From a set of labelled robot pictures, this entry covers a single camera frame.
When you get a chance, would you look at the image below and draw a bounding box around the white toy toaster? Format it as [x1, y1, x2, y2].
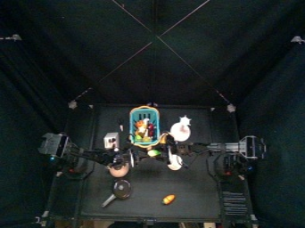
[103, 132, 121, 151]

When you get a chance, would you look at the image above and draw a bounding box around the teal basket with orange rim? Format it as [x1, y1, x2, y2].
[128, 105, 162, 149]

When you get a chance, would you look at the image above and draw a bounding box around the orange toy vegetable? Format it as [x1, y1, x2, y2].
[160, 193, 178, 206]

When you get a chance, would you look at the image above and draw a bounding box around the grey cloth clamp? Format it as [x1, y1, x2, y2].
[289, 35, 305, 45]
[0, 33, 24, 42]

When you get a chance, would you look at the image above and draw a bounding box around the toy pan with grey handle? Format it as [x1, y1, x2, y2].
[100, 178, 133, 208]

